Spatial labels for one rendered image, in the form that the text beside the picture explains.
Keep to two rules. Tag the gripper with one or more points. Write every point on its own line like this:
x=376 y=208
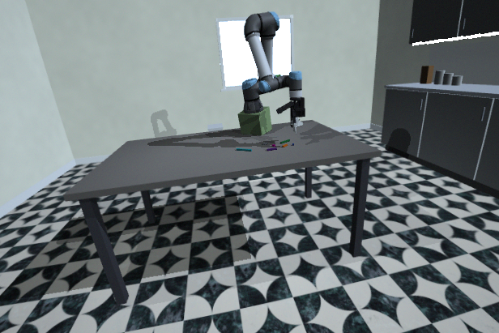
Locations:
x=297 y=110

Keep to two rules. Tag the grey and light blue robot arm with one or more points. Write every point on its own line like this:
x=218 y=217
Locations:
x=265 y=25

